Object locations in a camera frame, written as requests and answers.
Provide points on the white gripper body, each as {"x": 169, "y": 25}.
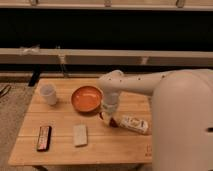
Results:
{"x": 109, "y": 108}

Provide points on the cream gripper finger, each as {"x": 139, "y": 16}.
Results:
{"x": 108, "y": 119}

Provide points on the red pepper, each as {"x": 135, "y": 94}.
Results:
{"x": 106, "y": 124}

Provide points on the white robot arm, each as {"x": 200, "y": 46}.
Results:
{"x": 182, "y": 114}

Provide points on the orange ceramic bowl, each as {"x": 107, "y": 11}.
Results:
{"x": 86, "y": 99}

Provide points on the white plastic bottle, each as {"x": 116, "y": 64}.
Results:
{"x": 134, "y": 124}

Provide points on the white sponge block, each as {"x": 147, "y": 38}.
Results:
{"x": 80, "y": 135}

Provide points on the wooden table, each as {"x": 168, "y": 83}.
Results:
{"x": 105, "y": 145}

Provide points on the white plastic cup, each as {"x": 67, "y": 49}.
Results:
{"x": 48, "y": 93}

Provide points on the dark snack bar packet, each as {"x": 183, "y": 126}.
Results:
{"x": 44, "y": 138}

